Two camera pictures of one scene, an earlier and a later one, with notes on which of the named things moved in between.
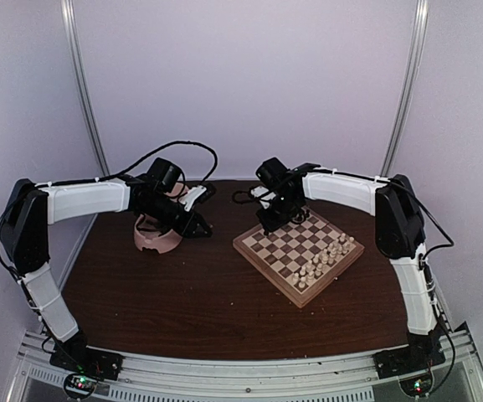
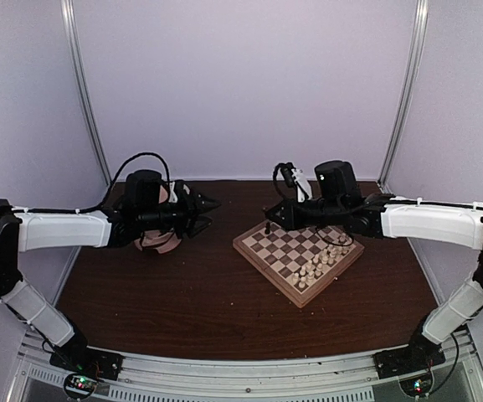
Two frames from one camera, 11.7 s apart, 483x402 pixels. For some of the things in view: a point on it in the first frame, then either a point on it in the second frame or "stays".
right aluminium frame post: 408,97 stays
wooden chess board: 299,259 stays
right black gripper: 271,224 -> 290,213
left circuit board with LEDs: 79,384 stays
